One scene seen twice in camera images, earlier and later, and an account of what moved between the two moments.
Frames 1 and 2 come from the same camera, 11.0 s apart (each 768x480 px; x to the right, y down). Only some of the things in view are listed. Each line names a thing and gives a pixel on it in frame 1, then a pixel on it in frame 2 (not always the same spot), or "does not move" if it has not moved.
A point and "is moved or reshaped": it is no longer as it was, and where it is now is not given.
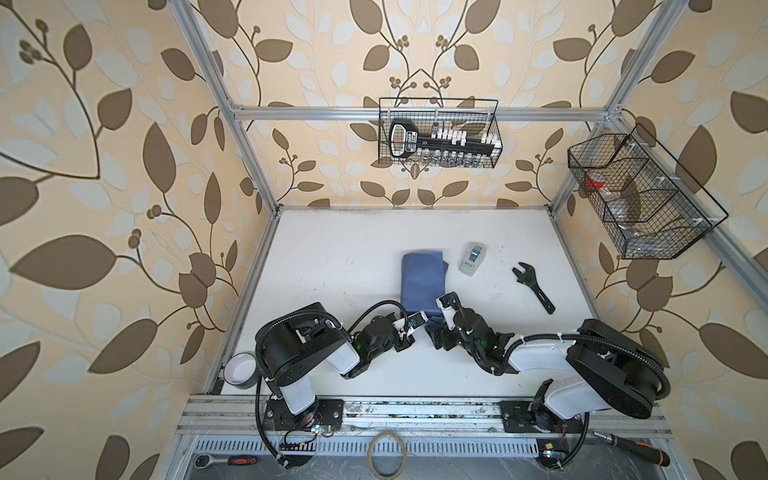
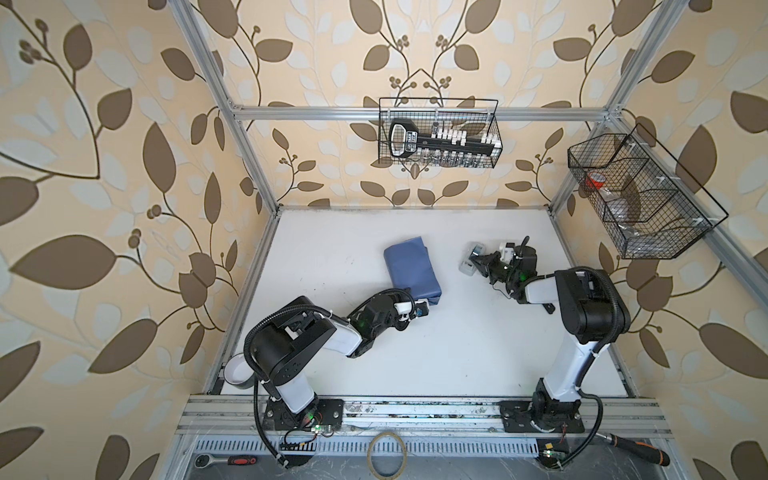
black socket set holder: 441,146 does not move
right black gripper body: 451,337 → 501,271
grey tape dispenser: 473,253 does not move
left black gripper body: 394,340 → 392,318
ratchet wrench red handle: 203,461 does not move
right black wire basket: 646,203 does not move
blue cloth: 423,281 is moved or reshaped
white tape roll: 240,370 does not move
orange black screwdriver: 645,451 does not move
